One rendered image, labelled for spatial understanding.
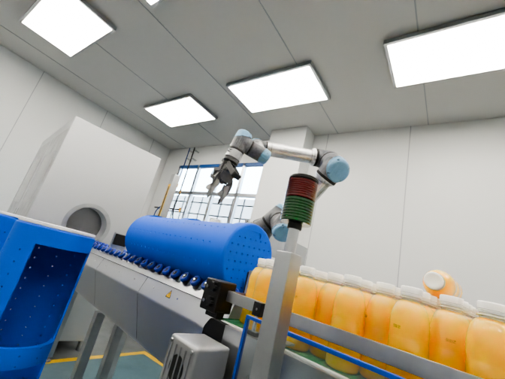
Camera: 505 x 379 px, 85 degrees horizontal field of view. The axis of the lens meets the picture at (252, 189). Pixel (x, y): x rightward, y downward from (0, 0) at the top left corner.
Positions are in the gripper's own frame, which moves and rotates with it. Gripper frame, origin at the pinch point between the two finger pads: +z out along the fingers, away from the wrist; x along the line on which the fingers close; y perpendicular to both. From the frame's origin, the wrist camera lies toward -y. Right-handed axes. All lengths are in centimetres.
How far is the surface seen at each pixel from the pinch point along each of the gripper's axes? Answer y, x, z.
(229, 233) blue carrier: -20.0, -0.5, 12.2
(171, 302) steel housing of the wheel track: -3.0, -1.9, 45.4
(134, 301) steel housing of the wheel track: 26, -2, 57
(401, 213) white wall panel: 37, -271, -113
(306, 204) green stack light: -69, 23, 4
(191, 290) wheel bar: -9.4, -3.5, 37.6
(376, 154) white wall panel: 84, -255, -189
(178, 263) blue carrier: 5.7, -1.8, 31.7
